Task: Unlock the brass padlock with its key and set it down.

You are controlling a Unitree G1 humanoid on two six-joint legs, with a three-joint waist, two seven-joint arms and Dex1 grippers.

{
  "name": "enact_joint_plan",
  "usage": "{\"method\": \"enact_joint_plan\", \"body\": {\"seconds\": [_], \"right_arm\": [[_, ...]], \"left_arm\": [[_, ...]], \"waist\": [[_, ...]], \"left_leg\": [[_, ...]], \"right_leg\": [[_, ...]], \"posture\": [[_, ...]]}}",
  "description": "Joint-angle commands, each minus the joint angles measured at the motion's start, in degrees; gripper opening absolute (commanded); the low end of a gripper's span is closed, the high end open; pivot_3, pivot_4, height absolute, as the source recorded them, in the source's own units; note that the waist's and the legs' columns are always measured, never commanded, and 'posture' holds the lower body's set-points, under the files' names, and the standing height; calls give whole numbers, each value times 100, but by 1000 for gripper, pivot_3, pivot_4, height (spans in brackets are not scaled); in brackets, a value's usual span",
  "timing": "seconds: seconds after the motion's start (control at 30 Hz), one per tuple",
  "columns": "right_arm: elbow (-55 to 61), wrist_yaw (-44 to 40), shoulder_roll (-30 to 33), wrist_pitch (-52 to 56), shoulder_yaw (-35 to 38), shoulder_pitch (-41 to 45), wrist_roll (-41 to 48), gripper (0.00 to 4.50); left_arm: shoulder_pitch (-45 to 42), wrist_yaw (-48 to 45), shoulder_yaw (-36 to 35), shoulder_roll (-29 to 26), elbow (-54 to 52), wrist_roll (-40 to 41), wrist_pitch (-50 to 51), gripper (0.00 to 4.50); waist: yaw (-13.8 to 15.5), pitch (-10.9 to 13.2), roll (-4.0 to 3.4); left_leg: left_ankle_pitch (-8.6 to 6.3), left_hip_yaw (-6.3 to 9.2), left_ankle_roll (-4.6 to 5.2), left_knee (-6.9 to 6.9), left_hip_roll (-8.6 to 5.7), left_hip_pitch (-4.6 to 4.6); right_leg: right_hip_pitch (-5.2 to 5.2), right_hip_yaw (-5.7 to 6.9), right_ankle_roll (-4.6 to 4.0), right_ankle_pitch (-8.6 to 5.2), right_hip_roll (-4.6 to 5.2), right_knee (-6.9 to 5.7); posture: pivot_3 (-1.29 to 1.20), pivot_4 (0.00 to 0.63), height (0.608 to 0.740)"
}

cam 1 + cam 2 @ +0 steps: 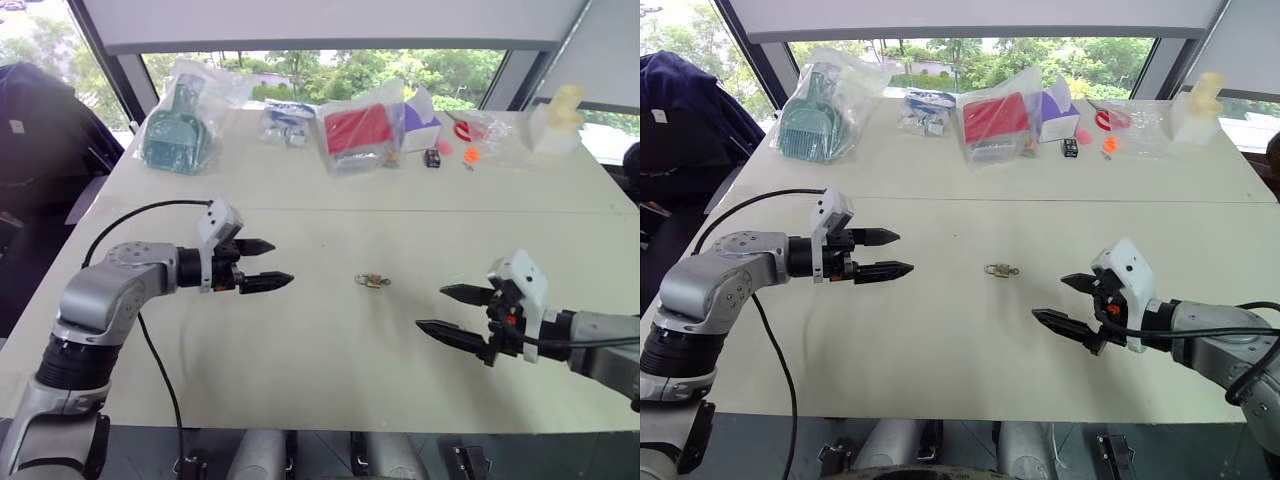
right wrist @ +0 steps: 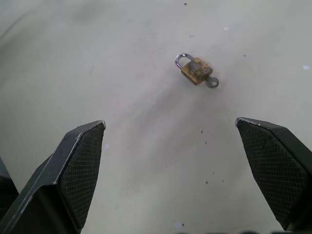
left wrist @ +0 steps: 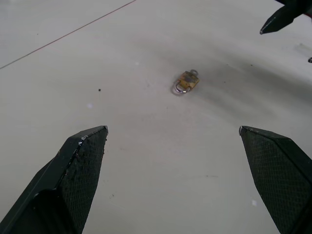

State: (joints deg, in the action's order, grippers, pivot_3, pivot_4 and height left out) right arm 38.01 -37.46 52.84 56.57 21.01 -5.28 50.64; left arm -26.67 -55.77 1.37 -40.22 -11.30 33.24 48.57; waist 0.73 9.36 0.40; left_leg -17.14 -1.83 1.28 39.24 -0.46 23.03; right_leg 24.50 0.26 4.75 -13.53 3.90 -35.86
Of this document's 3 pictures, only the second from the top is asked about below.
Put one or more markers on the small brass padlock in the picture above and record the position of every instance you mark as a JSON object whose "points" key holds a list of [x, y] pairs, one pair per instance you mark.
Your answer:
{"points": [[195, 69]]}

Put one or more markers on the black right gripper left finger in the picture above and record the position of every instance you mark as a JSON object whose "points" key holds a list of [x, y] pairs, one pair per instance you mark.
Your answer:
{"points": [[61, 180]]}

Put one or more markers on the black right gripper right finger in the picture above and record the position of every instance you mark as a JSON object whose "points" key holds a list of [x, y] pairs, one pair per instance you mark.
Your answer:
{"points": [[275, 170]]}

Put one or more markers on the small silver key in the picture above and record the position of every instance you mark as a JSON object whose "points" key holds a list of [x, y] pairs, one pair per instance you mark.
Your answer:
{"points": [[212, 83]]}

